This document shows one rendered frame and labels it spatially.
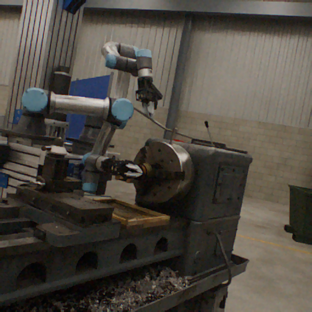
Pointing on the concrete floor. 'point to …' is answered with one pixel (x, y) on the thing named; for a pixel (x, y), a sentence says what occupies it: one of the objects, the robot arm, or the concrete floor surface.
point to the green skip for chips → (300, 214)
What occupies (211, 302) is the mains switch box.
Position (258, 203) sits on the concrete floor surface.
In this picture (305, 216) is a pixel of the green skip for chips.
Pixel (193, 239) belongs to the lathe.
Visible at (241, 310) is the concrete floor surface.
